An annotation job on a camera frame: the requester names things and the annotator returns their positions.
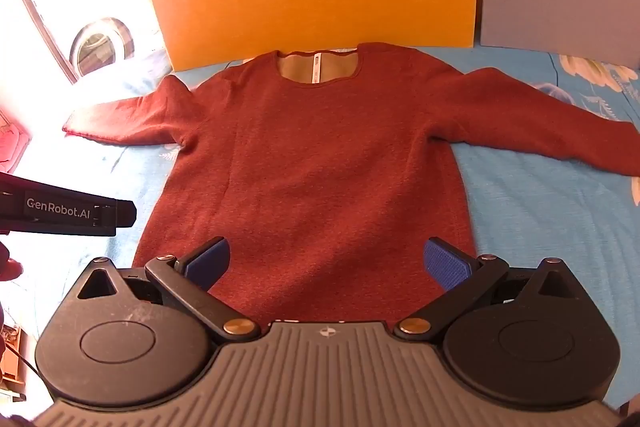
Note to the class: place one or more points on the blue floral bed sheet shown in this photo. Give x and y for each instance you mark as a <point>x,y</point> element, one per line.
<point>524,207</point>

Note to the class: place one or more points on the red object at left edge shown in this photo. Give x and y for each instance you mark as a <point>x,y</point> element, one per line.
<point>14,140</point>

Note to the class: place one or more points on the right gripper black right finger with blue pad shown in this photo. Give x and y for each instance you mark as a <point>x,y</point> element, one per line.
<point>467,283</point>

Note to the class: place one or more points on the dark red knit sweater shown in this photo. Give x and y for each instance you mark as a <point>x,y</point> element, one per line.
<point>327,191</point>

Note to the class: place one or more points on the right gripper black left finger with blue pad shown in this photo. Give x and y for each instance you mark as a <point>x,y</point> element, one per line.
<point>188,280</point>

